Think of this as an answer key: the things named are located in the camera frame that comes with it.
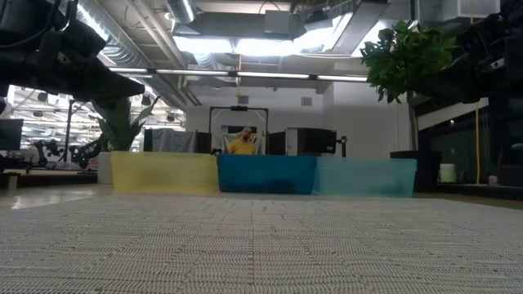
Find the white ceiling box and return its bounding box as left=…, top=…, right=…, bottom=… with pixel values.
left=456, top=0, right=502, bottom=20

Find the silver ribbed ceiling duct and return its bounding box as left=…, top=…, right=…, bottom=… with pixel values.
left=77, top=0, right=154, bottom=69

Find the black cabinet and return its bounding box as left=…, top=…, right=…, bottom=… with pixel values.
left=285, top=127, right=338, bottom=157

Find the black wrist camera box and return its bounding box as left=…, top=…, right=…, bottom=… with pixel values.
left=60, top=19, right=108, bottom=58

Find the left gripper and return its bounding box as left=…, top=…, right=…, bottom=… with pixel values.
left=0, top=32, right=146, bottom=103

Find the leafy green tree plant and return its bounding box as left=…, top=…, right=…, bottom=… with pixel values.
left=360, top=19, right=461, bottom=152

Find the white cup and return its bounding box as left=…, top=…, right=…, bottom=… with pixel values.
left=439, top=163, right=458, bottom=184

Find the long ceiling light strip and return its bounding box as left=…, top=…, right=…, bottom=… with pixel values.
left=108, top=65, right=368, bottom=82

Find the black rig frame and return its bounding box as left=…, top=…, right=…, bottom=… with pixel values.
left=208, top=105, right=270, bottom=156

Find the blue plastic bin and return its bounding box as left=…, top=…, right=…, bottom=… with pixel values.
left=216, top=154, right=319, bottom=195

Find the person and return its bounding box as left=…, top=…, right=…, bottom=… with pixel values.
left=227, top=126, right=258, bottom=155

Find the low wooden bench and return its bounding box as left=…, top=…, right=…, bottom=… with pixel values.
left=0, top=167, right=99, bottom=189

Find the grey cloth screen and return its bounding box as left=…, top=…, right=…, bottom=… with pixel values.
left=142, top=127, right=198, bottom=154

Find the teal plastic bin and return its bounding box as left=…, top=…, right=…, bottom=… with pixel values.
left=313, top=157, right=418, bottom=198

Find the white planter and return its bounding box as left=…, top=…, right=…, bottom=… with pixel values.
left=96, top=151, right=114, bottom=185

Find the black monitor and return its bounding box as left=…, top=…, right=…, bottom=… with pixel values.
left=0, top=118, right=25, bottom=151

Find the white woven table mat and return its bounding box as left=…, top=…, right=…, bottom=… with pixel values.
left=0, top=194, right=523, bottom=294

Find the yellow plastic bin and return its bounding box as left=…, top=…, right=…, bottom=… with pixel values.
left=110, top=150, right=221, bottom=194

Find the snake plant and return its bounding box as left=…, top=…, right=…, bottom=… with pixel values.
left=92, top=96, right=161, bottom=152

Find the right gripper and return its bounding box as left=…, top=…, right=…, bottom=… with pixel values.
left=413, top=10, right=523, bottom=104

